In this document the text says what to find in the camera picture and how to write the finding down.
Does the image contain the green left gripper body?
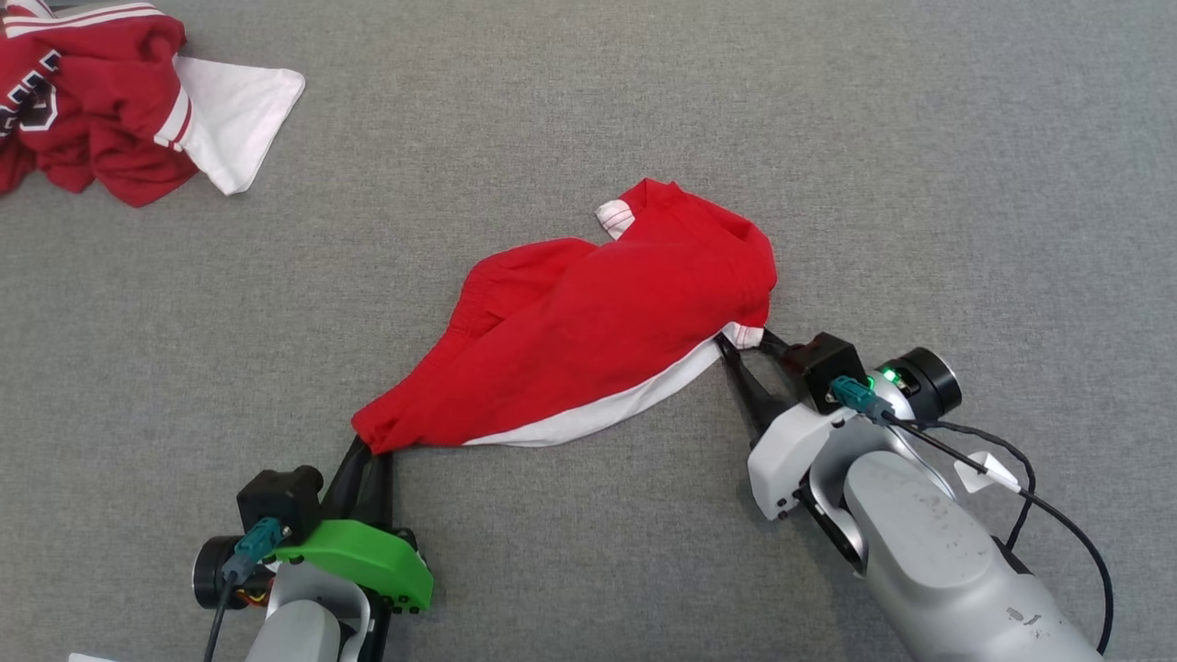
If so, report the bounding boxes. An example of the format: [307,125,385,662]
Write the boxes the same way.
[271,519,434,613]

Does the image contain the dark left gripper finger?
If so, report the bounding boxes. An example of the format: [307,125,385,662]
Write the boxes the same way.
[322,438,370,521]
[363,451,395,529]

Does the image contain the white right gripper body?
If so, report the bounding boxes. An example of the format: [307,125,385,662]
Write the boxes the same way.
[747,403,862,523]

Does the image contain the red shorts white trim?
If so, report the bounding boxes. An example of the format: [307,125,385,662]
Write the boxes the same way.
[351,178,779,455]

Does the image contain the red jersey white sleeves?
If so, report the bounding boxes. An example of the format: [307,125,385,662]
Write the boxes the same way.
[0,0,306,209]

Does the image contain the grey fabric padded surface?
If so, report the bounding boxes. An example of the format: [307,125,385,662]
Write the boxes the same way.
[0,0,1177,662]

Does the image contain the left camera cable teal plug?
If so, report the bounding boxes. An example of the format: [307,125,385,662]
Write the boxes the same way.
[204,518,285,662]

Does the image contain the white strap on right cable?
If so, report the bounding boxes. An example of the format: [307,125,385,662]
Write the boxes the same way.
[954,451,1023,494]

